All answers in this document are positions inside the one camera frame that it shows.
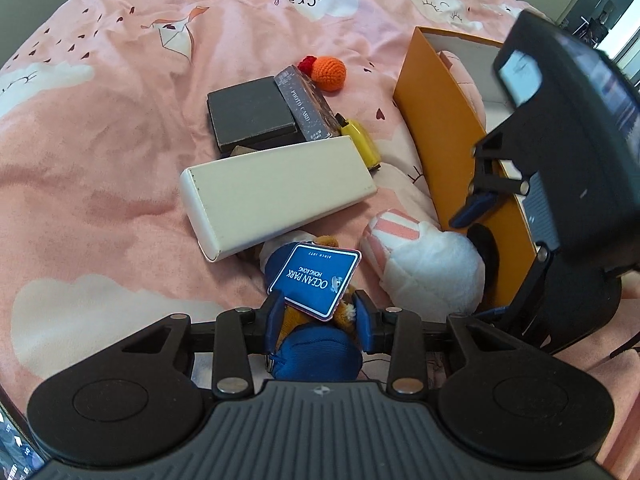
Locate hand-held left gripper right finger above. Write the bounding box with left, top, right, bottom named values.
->
left=350, top=290, right=521, bottom=397

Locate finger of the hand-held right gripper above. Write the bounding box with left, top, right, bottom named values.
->
left=449, top=125, right=532, bottom=229
left=472, top=241, right=555, bottom=335

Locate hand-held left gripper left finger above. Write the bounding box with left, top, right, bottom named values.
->
left=122, top=294, right=293, bottom=397

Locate orange plush toy blue tag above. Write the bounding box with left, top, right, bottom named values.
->
left=257, top=230, right=365, bottom=382

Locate white plush toy black ear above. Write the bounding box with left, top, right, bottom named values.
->
left=361, top=210, right=502, bottom=315

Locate orange cardboard box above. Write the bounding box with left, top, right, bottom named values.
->
left=392, top=26, right=543, bottom=311

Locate long white box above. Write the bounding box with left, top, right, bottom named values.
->
left=180, top=135, right=378, bottom=262

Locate dark brown card box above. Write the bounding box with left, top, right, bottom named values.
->
left=274, top=64, right=344, bottom=142

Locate black square box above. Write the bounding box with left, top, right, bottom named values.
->
left=206, top=76, right=307, bottom=157

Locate pink fabric pouch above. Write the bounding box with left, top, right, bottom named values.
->
left=437, top=50, right=489, bottom=122

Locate yellow plastic toy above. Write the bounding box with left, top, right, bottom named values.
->
left=336, top=114, right=384, bottom=172

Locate orange crochet ball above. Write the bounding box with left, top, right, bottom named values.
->
left=297, top=55, right=347, bottom=93

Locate pink printed blanket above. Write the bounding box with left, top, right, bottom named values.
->
left=0, top=0, right=640, bottom=480

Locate smartphone screen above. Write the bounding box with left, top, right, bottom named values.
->
left=0, top=400, right=47, bottom=480

